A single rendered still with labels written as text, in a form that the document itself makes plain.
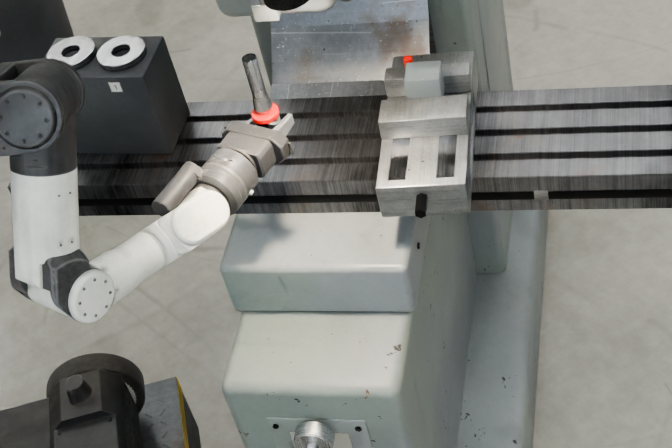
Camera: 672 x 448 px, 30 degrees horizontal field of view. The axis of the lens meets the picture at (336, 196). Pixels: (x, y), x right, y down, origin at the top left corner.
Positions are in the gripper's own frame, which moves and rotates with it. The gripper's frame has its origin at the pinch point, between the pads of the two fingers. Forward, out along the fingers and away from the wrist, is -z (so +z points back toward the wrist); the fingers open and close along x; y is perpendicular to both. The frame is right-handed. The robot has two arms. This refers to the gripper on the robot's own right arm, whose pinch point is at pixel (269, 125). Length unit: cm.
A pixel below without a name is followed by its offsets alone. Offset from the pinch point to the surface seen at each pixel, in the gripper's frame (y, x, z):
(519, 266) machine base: 92, -12, -60
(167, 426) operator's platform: 73, 31, 21
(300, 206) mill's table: 21.0, -0.1, -2.1
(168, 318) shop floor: 113, 79, -29
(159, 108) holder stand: 4.7, 26.5, -2.8
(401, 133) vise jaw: 6.5, -18.5, -11.1
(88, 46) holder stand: -5.2, 40.5, -4.7
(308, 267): 23.0, -7.6, 9.1
